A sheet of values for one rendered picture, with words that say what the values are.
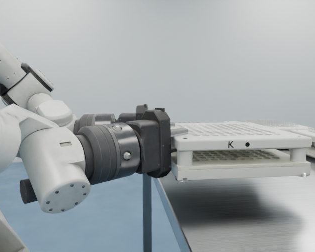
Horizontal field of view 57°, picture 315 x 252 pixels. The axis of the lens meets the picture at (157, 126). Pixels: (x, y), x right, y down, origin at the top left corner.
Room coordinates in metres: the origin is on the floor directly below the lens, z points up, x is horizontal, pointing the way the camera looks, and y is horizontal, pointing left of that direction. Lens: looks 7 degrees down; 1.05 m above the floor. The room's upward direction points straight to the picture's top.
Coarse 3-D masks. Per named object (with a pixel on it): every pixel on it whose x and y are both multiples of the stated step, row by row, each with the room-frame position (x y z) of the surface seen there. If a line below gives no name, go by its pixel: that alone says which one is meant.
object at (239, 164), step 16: (176, 160) 0.53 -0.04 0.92; (208, 160) 0.53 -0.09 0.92; (224, 160) 0.53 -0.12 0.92; (240, 160) 0.53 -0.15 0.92; (256, 160) 0.53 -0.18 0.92; (272, 160) 0.53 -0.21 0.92; (288, 160) 0.53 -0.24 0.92; (176, 176) 0.49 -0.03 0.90; (192, 176) 0.48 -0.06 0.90; (208, 176) 0.49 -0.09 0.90; (224, 176) 0.49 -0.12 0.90; (240, 176) 0.49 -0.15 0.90; (256, 176) 0.50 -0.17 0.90; (272, 176) 0.50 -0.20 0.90
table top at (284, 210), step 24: (312, 168) 0.74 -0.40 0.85; (168, 192) 0.56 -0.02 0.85; (192, 192) 0.56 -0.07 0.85; (216, 192) 0.56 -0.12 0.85; (240, 192) 0.56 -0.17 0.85; (264, 192) 0.56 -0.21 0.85; (288, 192) 0.56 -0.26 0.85; (312, 192) 0.56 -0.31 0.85; (168, 216) 0.51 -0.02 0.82; (192, 216) 0.45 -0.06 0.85; (216, 216) 0.45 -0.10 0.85; (240, 216) 0.45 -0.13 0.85; (264, 216) 0.45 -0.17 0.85; (288, 216) 0.45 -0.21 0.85; (312, 216) 0.45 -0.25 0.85; (192, 240) 0.37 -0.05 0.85; (216, 240) 0.37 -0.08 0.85; (240, 240) 0.37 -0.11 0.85; (264, 240) 0.37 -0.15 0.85; (288, 240) 0.37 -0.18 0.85; (312, 240) 0.37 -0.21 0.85
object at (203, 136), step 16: (176, 128) 0.63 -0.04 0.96; (192, 128) 0.63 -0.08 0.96; (208, 128) 0.63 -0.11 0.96; (224, 128) 0.63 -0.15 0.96; (240, 128) 0.64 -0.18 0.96; (256, 128) 0.64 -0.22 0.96; (272, 128) 0.63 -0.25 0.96; (176, 144) 0.49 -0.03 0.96; (192, 144) 0.48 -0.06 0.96; (208, 144) 0.49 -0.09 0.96; (224, 144) 0.49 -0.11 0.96; (240, 144) 0.49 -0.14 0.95; (256, 144) 0.50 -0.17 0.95; (272, 144) 0.50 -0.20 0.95; (288, 144) 0.51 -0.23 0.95; (304, 144) 0.51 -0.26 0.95
